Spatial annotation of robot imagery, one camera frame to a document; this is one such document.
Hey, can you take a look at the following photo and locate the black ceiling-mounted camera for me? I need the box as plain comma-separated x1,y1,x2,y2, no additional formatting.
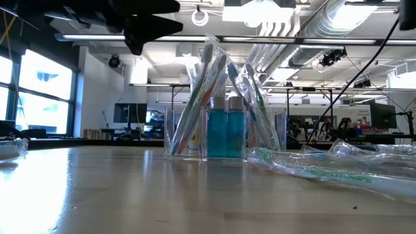
108,54,122,68
320,47,348,68

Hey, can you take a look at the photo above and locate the silver ventilation duct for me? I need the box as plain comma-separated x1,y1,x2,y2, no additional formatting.
246,0,381,82

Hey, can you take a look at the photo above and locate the black monitor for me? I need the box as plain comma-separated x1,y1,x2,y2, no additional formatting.
369,102,398,130
112,102,148,124

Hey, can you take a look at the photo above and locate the blue mouthwash bottle white cap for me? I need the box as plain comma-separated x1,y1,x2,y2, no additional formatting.
207,96,228,159
226,96,247,159

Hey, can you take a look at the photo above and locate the clear acrylic organizer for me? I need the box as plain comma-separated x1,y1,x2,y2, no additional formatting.
163,105,287,162

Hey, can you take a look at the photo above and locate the row of wooden boxes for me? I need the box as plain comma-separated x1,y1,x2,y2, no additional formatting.
83,128,111,140

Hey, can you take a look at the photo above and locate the purple toothbrush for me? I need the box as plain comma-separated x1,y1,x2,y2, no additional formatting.
328,138,416,178

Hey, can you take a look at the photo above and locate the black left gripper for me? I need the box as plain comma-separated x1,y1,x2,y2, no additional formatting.
16,0,184,55

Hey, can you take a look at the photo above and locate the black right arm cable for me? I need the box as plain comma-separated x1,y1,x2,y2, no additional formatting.
305,18,401,146

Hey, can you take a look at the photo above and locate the bright ceiling light panel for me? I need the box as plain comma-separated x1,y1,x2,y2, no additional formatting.
222,0,296,24

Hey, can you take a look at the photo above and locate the white cable coil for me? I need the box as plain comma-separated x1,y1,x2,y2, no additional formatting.
190,8,210,27

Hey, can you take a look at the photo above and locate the large window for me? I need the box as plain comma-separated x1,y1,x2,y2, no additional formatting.
0,48,77,137

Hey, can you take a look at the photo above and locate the green toothbrush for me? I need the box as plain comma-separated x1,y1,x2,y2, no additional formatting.
247,146,416,202
243,61,282,152
168,42,215,156

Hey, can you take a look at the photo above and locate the black aluminium table frame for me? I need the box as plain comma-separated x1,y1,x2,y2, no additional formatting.
27,138,416,151

